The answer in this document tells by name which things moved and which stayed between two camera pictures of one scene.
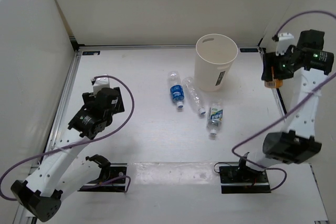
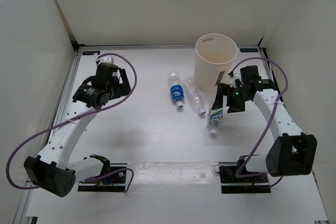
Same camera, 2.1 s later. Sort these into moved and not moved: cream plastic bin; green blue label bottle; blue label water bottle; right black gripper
Moved: right black gripper
Not moved: blue label water bottle; cream plastic bin; green blue label bottle
